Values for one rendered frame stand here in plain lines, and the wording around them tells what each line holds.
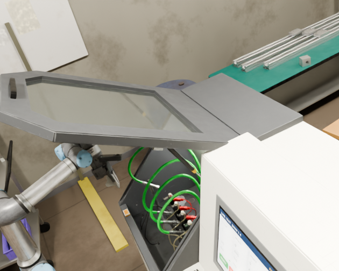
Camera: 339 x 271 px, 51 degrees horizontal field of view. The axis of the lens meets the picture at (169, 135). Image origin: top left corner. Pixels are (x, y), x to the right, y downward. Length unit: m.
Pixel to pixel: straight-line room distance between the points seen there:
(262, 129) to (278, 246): 0.62
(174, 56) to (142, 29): 0.52
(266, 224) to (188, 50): 3.41
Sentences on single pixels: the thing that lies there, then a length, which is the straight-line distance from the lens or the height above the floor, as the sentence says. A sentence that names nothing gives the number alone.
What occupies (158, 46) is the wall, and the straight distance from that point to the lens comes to 4.16.
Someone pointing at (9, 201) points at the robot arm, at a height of 1.54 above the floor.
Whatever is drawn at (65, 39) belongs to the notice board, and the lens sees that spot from 3.78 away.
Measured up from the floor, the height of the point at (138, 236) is 0.95.
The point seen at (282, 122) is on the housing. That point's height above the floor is 1.50.
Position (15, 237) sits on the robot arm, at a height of 1.31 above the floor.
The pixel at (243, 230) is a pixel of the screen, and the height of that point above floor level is 1.42.
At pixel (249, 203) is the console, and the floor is 1.54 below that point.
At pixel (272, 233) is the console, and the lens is 1.14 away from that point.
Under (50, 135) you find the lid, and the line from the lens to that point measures 1.20.
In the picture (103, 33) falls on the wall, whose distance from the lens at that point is 3.89.
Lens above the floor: 2.38
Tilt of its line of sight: 31 degrees down
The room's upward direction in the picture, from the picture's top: 16 degrees counter-clockwise
